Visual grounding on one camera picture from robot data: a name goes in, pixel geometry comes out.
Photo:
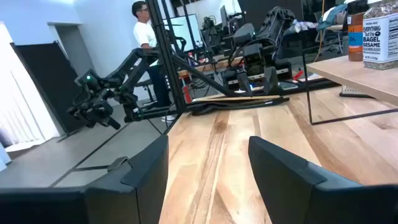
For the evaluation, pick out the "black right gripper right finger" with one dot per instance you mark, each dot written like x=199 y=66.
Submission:
x=311 y=199

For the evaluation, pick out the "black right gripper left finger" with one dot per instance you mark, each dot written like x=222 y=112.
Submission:
x=93 y=205

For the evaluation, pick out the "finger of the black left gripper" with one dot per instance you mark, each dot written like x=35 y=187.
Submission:
x=245 y=84
x=272 y=82

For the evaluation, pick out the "black lid orange label jar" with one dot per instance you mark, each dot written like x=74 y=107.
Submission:
x=355 y=37

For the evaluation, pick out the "white lid bagel seasoning jar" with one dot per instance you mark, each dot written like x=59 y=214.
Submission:
x=381 y=37

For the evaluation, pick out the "background black robot arm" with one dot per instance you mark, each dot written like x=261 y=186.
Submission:
x=99 y=99

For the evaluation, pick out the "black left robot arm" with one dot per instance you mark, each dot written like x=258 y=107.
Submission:
x=273 y=25

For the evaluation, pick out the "wooden background desk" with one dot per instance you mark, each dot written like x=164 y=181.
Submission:
x=214 y=66

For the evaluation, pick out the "dark computer monitor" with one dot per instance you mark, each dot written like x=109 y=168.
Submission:
x=224 y=17

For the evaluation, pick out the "teal cloth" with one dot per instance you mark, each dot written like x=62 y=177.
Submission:
x=331 y=15

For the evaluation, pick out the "person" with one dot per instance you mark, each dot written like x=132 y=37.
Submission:
x=144 y=32

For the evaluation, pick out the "black panel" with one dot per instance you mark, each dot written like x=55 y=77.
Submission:
x=46 y=84

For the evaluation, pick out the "black aluminium frame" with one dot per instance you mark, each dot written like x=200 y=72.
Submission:
x=166 y=62

